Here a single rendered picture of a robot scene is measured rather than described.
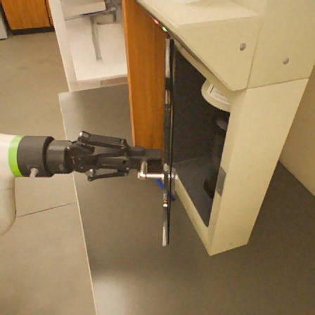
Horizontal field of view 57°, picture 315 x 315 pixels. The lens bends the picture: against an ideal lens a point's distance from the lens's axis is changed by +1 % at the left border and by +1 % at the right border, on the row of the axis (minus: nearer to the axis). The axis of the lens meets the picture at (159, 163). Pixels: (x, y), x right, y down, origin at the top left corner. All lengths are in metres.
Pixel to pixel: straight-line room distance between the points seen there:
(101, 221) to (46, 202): 1.43
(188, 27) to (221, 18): 0.05
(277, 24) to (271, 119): 0.16
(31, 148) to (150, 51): 0.37
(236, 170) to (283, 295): 0.35
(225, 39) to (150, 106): 0.48
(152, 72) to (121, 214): 0.41
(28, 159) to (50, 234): 1.46
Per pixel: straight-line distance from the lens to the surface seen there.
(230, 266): 0.79
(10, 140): 0.68
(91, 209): 0.89
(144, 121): 0.87
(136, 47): 0.77
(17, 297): 1.92
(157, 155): 0.61
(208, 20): 0.39
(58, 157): 0.63
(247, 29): 0.42
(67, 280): 1.87
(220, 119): 0.67
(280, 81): 0.49
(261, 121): 0.52
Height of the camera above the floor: 1.62
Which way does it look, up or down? 42 degrees down
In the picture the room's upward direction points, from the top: straight up
